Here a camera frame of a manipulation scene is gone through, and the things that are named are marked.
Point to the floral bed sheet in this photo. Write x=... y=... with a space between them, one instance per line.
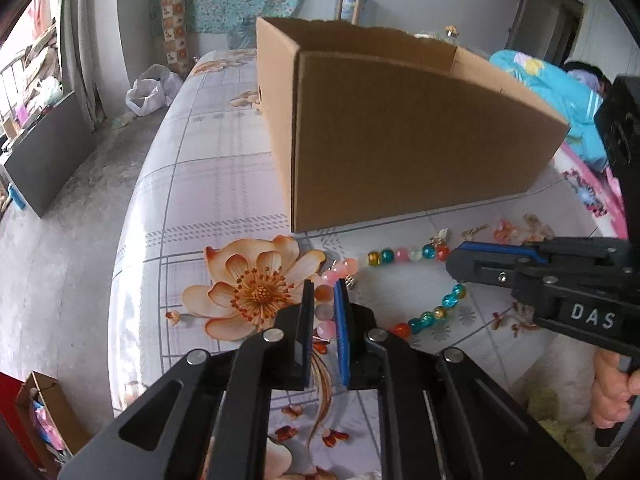
x=209 y=180

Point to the white plastic bag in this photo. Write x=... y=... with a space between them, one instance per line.
x=157 y=87

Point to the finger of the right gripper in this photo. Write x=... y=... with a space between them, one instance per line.
x=471 y=251
x=495 y=272

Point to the dark grey cabinet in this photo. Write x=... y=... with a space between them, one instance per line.
x=43 y=158

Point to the right hand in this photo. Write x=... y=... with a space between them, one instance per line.
x=611 y=390

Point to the pink floral blanket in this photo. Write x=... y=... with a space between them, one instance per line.
x=603 y=205

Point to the small figurine bottle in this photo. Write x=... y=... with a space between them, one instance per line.
x=451 y=34

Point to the grey curtain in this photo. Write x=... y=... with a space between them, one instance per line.
x=90 y=56

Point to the patterned rolled mat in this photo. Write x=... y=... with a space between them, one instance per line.
x=173 y=18

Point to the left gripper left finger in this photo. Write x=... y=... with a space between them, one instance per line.
x=208 y=415

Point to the small cardboard box on floor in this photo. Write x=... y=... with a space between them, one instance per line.
x=52 y=427

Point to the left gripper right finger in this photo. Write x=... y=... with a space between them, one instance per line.
x=441 y=416

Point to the brown cardboard box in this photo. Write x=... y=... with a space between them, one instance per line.
x=367 y=123

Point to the blue cartoon blanket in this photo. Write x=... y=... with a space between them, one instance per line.
x=575 y=90

